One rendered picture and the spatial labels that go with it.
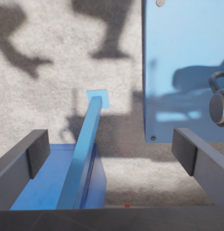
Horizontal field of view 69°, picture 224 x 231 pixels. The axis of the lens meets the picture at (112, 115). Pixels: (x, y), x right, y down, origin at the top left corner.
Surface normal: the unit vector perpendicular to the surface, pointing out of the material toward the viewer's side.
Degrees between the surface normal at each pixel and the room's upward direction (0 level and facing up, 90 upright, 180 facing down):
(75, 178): 90
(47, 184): 90
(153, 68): 0
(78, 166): 90
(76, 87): 0
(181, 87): 0
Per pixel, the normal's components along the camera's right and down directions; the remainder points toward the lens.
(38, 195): -0.12, -0.77
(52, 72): -0.09, 0.64
